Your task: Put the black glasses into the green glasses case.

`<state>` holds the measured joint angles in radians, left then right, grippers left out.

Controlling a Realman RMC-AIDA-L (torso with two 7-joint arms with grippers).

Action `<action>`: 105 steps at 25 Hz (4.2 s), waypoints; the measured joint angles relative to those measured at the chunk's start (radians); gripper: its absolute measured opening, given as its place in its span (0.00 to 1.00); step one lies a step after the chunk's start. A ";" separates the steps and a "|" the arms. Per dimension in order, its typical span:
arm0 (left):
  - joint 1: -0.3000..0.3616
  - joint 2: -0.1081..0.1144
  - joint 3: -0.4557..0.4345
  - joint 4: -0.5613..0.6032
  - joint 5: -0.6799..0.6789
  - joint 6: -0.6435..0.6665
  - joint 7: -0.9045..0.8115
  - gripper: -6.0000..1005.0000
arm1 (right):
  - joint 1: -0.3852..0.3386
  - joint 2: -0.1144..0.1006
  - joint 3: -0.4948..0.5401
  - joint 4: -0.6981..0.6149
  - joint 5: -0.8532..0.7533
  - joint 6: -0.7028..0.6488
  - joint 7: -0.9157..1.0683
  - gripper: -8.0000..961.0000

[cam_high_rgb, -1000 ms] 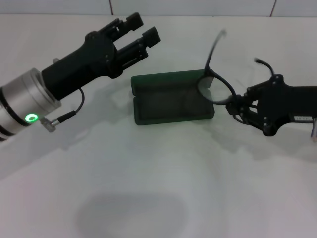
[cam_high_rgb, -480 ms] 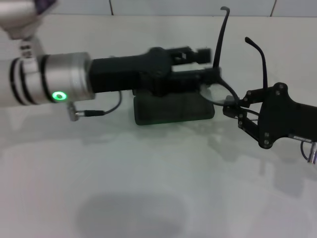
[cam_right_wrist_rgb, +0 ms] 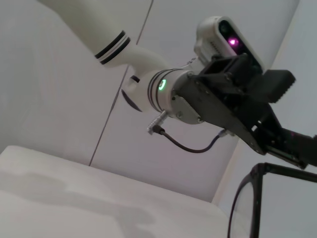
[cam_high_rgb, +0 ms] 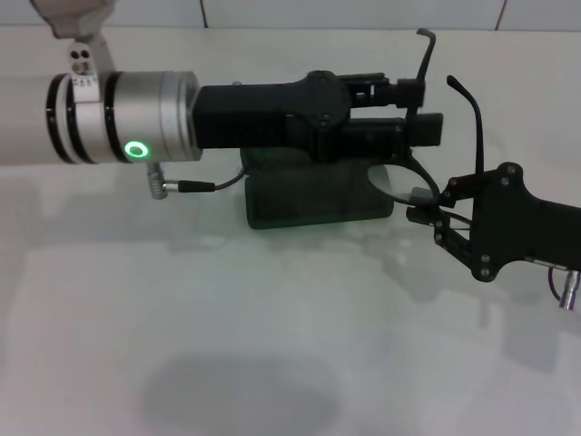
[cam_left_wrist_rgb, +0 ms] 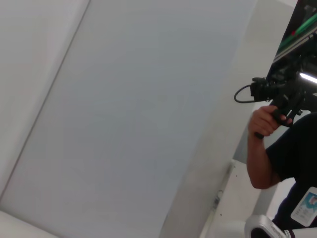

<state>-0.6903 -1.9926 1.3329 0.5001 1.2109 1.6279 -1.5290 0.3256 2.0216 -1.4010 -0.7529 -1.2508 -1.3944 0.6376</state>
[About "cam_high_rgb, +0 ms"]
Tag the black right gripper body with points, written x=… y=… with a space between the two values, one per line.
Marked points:
x=504 y=218

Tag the green glasses case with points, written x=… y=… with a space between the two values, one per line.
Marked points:
x=308 y=200

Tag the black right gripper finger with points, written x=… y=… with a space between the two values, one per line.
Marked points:
x=420 y=214
x=420 y=195

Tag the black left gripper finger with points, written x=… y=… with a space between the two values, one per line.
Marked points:
x=426 y=129
x=410 y=93

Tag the black glasses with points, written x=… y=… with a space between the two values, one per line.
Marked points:
x=476 y=127

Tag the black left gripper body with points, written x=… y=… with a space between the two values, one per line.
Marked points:
x=254 y=115

